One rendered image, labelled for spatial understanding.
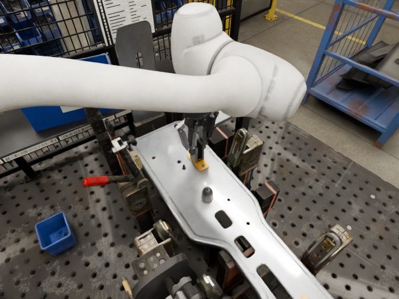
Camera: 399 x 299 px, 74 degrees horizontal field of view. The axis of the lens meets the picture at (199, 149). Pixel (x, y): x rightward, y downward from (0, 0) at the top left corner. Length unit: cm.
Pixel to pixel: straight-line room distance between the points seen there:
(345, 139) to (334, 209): 143
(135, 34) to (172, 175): 42
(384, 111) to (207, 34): 235
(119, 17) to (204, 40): 62
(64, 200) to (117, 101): 92
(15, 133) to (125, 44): 49
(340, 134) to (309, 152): 127
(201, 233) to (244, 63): 45
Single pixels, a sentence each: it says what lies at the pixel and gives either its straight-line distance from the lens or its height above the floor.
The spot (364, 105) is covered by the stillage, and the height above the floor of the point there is 17.
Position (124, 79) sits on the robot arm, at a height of 146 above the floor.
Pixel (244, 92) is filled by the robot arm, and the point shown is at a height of 140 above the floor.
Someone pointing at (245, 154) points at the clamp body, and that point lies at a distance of 82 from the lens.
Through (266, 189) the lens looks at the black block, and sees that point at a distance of 82.
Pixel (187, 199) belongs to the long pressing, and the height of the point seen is 100.
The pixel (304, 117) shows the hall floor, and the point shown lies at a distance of 264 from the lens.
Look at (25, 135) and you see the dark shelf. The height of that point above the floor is 103.
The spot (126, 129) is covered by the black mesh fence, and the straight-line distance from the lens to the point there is 140.
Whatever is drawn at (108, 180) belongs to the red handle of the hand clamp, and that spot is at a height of 112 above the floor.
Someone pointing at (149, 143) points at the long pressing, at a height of 100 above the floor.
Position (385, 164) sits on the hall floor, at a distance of 255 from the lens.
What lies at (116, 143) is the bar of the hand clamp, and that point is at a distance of 63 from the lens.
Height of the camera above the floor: 166
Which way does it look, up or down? 50 degrees down
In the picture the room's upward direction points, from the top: straight up
